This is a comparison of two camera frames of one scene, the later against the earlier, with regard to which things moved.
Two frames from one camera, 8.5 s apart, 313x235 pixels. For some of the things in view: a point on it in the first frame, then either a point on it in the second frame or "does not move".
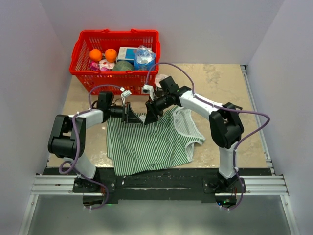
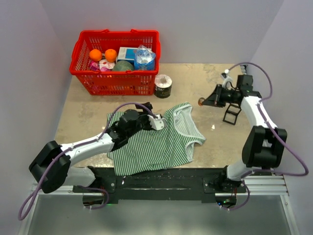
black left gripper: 128,116 -> 148,126
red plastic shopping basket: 109,82 does not move
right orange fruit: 110,55 does not move
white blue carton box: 127,54 does not move
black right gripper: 153,105 -> 214,99
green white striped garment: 133,148 does not move
